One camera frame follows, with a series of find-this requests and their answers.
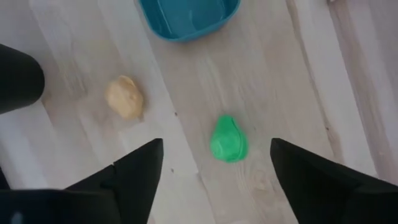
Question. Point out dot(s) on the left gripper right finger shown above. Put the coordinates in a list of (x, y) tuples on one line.
[(326, 196)]

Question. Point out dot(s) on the beige toy potato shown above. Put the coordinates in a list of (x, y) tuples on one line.
[(124, 98)]

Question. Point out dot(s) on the green pear-shaped toy fruit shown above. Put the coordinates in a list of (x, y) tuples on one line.
[(228, 140)]

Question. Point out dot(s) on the teal plastic tub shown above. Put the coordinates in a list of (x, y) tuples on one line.
[(186, 18)]

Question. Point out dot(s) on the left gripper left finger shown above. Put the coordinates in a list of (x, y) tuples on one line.
[(133, 186)]

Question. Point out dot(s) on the black plant pot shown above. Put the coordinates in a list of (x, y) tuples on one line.
[(18, 77)]

